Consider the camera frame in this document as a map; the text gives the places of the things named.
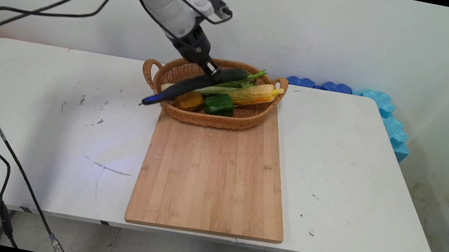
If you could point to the yellow corn cob with husk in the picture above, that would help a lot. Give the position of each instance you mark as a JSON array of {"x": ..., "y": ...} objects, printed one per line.
[{"x": 252, "y": 95}]

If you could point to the leek with green leaves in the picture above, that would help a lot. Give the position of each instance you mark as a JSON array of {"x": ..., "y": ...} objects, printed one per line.
[{"x": 221, "y": 90}]

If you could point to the light blue foam mat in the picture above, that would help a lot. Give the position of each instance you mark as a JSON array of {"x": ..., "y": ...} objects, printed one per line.
[{"x": 393, "y": 127}]

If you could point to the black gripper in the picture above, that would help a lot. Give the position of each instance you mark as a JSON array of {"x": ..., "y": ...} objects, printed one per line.
[{"x": 195, "y": 43}]

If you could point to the wooden cutting board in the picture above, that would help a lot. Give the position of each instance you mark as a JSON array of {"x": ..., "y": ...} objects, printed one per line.
[{"x": 211, "y": 178}]

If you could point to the dark green cucumber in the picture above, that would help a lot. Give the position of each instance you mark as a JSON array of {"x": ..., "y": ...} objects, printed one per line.
[{"x": 188, "y": 84}]

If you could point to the woven wicker basket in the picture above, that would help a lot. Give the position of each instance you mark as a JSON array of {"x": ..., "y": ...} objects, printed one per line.
[{"x": 216, "y": 121}]

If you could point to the green bell pepper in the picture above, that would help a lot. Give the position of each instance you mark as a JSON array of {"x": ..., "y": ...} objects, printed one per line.
[{"x": 219, "y": 104}]

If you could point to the dark blue foam mat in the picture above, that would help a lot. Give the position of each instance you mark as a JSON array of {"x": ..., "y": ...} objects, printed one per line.
[
  {"x": 300, "y": 81},
  {"x": 336, "y": 88}
]

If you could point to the orange bell pepper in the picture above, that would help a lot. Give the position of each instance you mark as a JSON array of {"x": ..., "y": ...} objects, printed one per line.
[{"x": 188, "y": 101}]

